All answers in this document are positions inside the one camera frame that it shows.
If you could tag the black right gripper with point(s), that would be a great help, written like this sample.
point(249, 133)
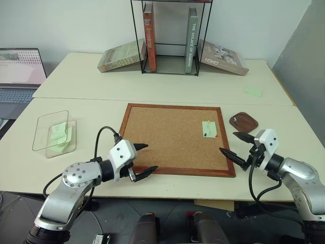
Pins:
point(255, 155)

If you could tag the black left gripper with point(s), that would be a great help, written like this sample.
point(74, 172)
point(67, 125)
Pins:
point(127, 172)

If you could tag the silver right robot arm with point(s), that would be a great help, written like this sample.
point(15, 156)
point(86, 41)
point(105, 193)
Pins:
point(299, 172)

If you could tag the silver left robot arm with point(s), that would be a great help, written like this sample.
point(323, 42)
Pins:
point(73, 188)

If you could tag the green note with pins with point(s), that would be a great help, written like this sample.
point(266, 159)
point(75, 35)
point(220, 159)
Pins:
point(212, 127)

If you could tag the wood-framed cork board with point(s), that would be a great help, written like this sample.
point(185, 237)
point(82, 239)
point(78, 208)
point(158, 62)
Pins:
point(172, 137)

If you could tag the small brown wooden dish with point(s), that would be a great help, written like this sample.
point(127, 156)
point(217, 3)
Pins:
point(246, 124)

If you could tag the brown cardboard piece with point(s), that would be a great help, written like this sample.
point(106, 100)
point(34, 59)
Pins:
point(214, 205)

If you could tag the black table clamp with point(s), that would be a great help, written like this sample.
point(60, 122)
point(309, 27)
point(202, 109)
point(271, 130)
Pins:
point(245, 210)
point(93, 205)

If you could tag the dark rounded shape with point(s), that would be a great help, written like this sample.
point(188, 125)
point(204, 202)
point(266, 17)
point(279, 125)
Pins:
point(147, 228)
point(207, 228)

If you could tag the brown book Homes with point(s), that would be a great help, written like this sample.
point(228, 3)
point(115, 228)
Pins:
point(223, 58)

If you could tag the clear acrylic tray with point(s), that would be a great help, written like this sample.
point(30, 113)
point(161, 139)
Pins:
point(50, 119)

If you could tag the olive leaning book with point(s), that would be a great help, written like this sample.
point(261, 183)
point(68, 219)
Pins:
point(116, 57)

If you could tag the grey book Solace of Soaring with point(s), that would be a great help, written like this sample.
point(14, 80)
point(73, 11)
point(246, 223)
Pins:
point(191, 45)

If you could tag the orange upright book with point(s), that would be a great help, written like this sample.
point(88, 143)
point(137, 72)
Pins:
point(149, 45)

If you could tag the grey laptop computer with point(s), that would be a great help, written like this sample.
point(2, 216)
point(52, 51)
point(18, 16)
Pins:
point(17, 71)

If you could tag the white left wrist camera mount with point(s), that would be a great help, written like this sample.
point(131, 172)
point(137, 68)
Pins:
point(122, 152)

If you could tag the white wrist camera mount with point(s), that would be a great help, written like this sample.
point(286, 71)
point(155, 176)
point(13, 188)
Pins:
point(122, 152)
point(269, 142)

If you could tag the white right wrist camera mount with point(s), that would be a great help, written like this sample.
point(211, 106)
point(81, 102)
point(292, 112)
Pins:
point(269, 142)

